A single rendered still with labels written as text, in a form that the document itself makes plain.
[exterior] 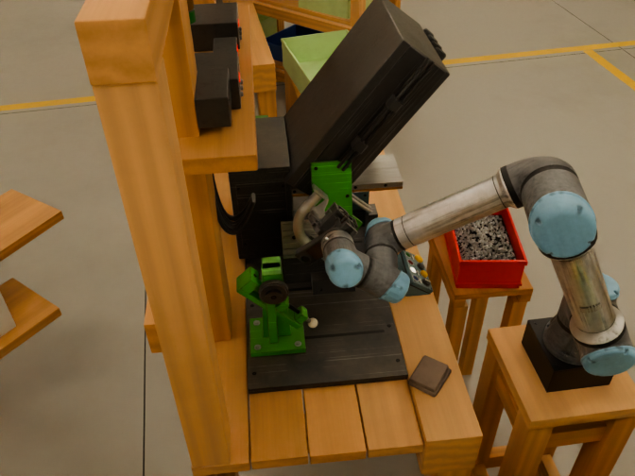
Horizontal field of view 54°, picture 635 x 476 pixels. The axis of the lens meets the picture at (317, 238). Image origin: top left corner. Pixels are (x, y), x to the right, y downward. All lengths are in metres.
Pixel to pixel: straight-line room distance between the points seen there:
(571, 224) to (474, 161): 3.01
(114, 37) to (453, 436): 1.17
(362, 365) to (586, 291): 0.62
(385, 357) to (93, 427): 1.49
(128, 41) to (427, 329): 1.22
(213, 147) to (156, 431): 1.64
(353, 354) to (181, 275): 0.74
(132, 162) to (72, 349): 2.23
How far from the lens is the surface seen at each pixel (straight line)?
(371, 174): 1.98
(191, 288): 1.14
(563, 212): 1.24
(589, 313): 1.47
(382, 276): 1.36
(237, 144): 1.35
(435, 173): 4.07
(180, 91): 1.35
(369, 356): 1.73
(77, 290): 3.44
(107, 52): 0.90
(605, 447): 1.99
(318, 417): 1.64
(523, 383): 1.81
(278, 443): 1.60
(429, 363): 1.70
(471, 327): 2.66
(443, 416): 1.64
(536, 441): 1.84
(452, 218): 1.40
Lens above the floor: 2.23
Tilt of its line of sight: 40 degrees down
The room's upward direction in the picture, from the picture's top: 1 degrees counter-clockwise
